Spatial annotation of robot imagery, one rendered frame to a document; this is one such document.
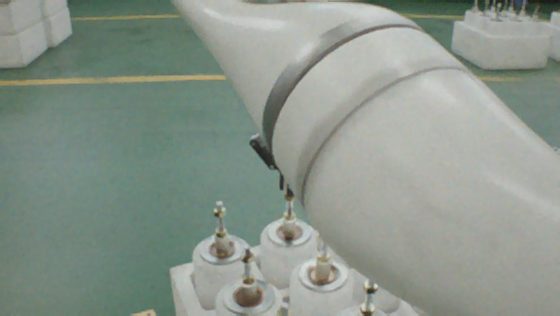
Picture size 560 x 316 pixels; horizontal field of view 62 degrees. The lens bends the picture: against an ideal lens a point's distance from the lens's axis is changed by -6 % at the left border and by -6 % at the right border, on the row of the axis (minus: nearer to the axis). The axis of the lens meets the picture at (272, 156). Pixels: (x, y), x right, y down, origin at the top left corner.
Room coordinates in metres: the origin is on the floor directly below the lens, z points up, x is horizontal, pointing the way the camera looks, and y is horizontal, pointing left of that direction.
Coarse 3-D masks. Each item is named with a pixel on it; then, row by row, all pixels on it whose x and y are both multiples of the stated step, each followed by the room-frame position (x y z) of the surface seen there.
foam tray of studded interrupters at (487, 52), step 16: (464, 32) 2.72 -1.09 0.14; (480, 32) 2.57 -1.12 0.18; (464, 48) 2.70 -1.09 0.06; (480, 48) 2.53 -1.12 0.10; (496, 48) 2.47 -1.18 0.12; (512, 48) 2.49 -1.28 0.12; (528, 48) 2.50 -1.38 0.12; (544, 48) 2.52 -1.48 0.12; (480, 64) 2.51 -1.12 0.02; (496, 64) 2.48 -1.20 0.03; (512, 64) 2.49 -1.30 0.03; (528, 64) 2.51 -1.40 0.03; (544, 64) 2.52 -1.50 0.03
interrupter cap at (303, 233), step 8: (272, 224) 0.70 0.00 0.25; (280, 224) 0.70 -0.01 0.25; (296, 224) 0.70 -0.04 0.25; (304, 224) 0.70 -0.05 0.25; (272, 232) 0.68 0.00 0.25; (280, 232) 0.68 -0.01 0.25; (296, 232) 0.68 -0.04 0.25; (304, 232) 0.68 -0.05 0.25; (272, 240) 0.65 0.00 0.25; (280, 240) 0.65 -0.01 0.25; (288, 240) 0.65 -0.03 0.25; (296, 240) 0.65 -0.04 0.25; (304, 240) 0.65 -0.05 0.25
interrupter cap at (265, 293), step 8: (240, 280) 0.56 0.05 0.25; (256, 280) 0.56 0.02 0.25; (224, 288) 0.54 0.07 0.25; (232, 288) 0.54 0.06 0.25; (240, 288) 0.54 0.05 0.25; (264, 288) 0.54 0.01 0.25; (272, 288) 0.54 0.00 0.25; (224, 296) 0.52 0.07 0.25; (232, 296) 0.52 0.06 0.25; (240, 296) 0.53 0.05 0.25; (264, 296) 0.52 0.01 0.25; (272, 296) 0.52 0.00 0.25; (224, 304) 0.51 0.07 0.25; (232, 304) 0.51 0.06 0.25; (240, 304) 0.51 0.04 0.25; (248, 304) 0.51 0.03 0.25; (256, 304) 0.51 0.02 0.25; (264, 304) 0.51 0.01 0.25; (272, 304) 0.51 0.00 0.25; (232, 312) 0.49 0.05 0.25; (240, 312) 0.49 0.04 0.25; (248, 312) 0.49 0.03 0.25; (256, 312) 0.49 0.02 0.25
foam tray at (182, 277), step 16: (256, 256) 0.71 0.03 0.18; (176, 272) 0.66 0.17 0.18; (192, 272) 0.66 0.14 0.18; (256, 272) 0.66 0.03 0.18; (352, 272) 0.66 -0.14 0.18; (176, 288) 0.63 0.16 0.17; (192, 288) 0.62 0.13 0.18; (288, 288) 0.62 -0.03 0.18; (176, 304) 0.65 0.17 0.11; (192, 304) 0.58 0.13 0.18; (288, 304) 0.60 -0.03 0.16; (352, 304) 0.58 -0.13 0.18
